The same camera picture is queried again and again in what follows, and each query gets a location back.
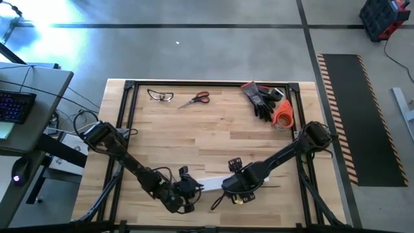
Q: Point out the black desk support beam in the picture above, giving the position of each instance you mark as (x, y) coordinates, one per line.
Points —
(58, 149)

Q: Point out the clear safety glasses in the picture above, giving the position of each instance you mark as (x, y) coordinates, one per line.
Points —
(155, 95)

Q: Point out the packing tape roll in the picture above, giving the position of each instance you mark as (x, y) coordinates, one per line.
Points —
(286, 124)

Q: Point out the black work glove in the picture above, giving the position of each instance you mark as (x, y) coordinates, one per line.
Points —
(266, 110)

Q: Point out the small black white box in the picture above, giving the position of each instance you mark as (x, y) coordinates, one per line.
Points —
(277, 94)

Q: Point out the red black toolbox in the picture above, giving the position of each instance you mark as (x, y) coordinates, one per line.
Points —
(378, 16)

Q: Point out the black hazard striped floor mat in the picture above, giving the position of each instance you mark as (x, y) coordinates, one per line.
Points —
(362, 123)

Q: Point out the grey glove red cuff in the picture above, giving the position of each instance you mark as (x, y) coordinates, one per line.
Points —
(254, 95)

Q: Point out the black backlit keyboard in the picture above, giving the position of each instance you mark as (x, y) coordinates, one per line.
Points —
(16, 106)

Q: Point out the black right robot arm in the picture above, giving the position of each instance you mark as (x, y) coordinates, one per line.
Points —
(284, 155)

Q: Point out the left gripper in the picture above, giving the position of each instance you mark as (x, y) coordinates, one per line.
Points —
(184, 191)

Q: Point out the black aluminium table frame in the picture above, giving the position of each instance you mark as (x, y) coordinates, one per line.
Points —
(210, 83)

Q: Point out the green notepad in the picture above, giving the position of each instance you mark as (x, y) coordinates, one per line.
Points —
(4, 129)

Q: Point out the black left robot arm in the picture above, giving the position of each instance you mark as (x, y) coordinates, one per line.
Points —
(129, 161)

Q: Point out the black computer mouse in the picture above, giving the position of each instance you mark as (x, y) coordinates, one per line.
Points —
(20, 170)

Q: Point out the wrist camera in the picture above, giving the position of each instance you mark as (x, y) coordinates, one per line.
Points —
(235, 164)
(183, 170)

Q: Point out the orange tape dispenser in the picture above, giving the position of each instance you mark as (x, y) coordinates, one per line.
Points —
(284, 108)

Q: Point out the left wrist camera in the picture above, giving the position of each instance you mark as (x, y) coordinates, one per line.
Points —
(183, 170)

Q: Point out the white duct cover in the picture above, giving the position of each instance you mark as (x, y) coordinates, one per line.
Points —
(211, 184)

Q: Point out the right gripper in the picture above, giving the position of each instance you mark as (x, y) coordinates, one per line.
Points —
(239, 187)

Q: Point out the grey side desk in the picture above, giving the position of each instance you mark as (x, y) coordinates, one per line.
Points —
(39, 81)

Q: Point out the grey metal bar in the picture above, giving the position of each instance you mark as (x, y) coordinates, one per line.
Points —
(402, 106)

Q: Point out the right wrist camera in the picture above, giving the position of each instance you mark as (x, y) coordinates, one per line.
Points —
(235, 164)

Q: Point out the white cardboard box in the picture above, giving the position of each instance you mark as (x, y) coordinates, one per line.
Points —
(64, 166)

